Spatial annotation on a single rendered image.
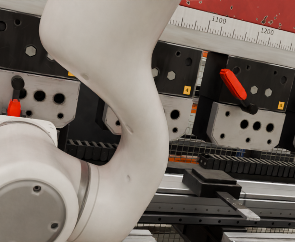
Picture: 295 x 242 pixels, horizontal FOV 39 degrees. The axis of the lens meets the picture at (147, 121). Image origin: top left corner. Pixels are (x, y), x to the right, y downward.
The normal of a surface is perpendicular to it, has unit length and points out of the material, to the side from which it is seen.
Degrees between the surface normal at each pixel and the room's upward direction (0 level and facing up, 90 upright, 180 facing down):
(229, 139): 90
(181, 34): 90
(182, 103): 90
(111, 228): 103
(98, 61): 110
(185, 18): 90
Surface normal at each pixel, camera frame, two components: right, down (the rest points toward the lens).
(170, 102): 0.32, 0.22
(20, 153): -0.02, -0.97
